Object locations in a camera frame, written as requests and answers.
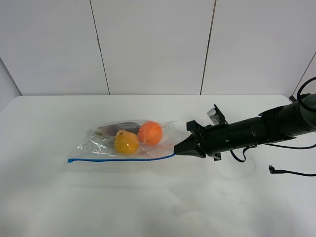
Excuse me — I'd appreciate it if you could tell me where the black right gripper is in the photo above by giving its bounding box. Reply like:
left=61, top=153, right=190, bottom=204
left=174, top=120, right=221, bottom=161

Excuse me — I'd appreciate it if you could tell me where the clear zip bag blue seal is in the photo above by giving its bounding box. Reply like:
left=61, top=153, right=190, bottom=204
left=67, top=119, right=180, bottom=163

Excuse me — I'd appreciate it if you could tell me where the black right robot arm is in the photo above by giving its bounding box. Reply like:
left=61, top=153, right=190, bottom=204
left=174, top=94, right=316, bottom=161

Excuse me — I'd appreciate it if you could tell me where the orange fruit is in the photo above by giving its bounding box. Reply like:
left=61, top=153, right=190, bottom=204
left=138, top=121, right=163, bottom=146

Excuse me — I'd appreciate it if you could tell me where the yellow pear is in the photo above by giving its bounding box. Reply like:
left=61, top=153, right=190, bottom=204
left=114, top=130, right=140, bottom=155

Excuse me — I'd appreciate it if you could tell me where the dark purple eggplant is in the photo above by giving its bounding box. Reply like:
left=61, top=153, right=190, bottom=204
left=95, top=122, right=140, bottom=136

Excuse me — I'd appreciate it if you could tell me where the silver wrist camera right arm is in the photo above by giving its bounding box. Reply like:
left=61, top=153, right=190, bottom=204
left=207, top=104, right=228, bottom=125

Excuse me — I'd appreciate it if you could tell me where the loose black usb cable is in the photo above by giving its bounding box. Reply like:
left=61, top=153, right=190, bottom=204
left=269, top=164, right=316, bottom=177

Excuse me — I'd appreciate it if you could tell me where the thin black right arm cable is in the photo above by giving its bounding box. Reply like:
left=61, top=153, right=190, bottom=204
left=229, top=77, right=316, bottom=163

